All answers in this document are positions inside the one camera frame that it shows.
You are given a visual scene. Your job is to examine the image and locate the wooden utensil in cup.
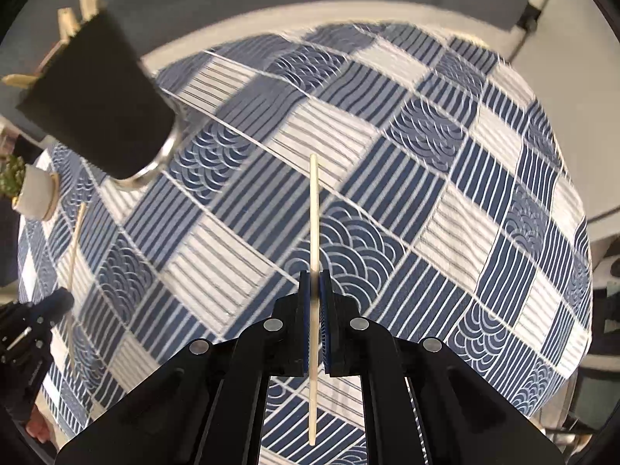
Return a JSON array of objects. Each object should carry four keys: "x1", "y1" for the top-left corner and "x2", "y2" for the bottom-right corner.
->
[
  {"x1": 1, "y1": 74, "x2": 39, "y2": 89},
  {"x1": 57, "y1": 7, "x2": 81, "y2": 43}
]

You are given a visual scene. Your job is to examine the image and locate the blue white patterned tablecloth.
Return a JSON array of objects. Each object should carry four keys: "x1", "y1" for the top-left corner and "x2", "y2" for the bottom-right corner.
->
[{"x1": 18, "y1": 22, "x2": 593, "y2": 464}]

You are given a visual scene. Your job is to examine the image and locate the white potted green plant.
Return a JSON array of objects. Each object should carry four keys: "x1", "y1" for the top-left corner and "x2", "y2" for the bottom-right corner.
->
[{"x1": 0, "y1": 155, "x2": 60, "y2": 222}]

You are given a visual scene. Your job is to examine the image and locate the wooden chopstick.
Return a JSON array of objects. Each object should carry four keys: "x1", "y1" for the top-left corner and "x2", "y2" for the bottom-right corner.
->
[
  {"x1": 67, "y1": 203, "x2": 87, "y2": 292},
  {"x1": 308, "y1": 154, "x2": 320, "y2": 446}
]

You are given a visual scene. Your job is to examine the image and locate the black utensil holder cup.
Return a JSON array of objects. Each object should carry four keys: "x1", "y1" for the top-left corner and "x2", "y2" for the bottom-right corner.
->
[{"x1": 17, "y1": 10, "x2": 181, "y2": 188}]

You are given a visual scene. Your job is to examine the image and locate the left hand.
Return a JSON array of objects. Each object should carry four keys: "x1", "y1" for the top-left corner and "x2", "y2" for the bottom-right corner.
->
[{"x1": 24, "y1": 405, "x2": 50, "y2": 444}]

